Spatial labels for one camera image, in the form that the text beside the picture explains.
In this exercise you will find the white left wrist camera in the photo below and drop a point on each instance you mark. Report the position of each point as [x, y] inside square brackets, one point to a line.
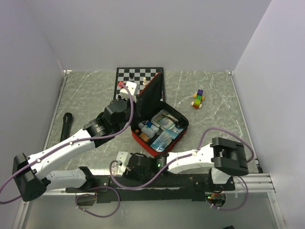
[132, 87]

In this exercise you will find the colourful toy block car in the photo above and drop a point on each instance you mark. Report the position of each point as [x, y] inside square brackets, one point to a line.
[198, 99]

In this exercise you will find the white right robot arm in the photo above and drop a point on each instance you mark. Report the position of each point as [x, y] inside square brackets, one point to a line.
[224, 158]

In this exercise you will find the beige bandage pack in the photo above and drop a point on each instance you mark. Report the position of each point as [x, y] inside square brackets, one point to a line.
[163, 122]

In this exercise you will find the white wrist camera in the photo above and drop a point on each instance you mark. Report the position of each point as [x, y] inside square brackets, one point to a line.
[123, 158]
[132, 87]

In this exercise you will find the black white chessboard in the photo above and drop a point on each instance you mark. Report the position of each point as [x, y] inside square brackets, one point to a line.
[122, 74]

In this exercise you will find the white medicine bottle green label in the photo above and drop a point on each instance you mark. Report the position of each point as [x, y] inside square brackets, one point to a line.
[147, 130]

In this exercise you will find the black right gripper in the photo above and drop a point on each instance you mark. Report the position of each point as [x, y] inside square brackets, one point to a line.
[130, 174]

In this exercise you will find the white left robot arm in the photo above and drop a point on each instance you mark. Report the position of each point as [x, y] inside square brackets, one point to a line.
[32, 174]

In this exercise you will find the clear plastic pouch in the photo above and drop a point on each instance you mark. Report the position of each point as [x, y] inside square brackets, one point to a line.
[117, 169]

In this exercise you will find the red black medicine case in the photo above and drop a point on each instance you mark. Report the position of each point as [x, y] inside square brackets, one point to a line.
[159, 126]

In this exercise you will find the blue wipes packet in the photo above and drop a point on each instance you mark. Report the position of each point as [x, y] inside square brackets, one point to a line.
[163, 140]

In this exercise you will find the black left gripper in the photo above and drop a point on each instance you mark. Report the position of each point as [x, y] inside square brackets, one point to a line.
[129, 101]

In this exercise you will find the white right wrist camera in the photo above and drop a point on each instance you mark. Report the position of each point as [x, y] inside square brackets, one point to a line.
[123, 158]

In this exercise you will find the small dropper bottle blue label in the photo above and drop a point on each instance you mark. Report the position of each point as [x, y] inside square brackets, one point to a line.
[152, 126]

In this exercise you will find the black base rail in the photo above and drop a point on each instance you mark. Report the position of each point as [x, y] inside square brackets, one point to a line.
[192, 187]

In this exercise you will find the brown bottle orange cap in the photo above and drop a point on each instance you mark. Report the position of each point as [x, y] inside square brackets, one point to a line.
[142, 135]

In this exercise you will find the cream chess pawn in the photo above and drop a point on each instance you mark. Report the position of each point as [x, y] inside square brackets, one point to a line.
[144, 81]

